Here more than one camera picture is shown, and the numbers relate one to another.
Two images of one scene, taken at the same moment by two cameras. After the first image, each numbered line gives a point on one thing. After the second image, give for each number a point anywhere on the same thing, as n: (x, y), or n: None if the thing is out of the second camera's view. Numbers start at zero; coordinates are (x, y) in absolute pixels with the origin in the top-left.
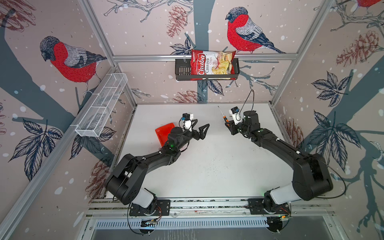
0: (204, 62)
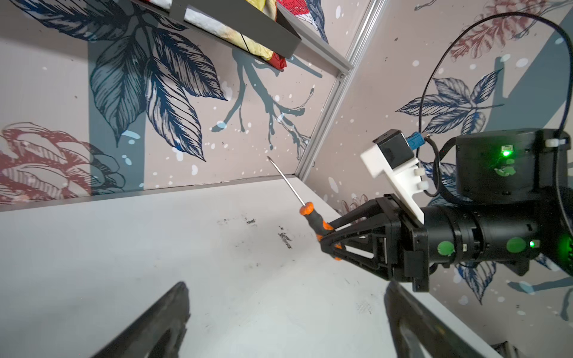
0: (250, 45)
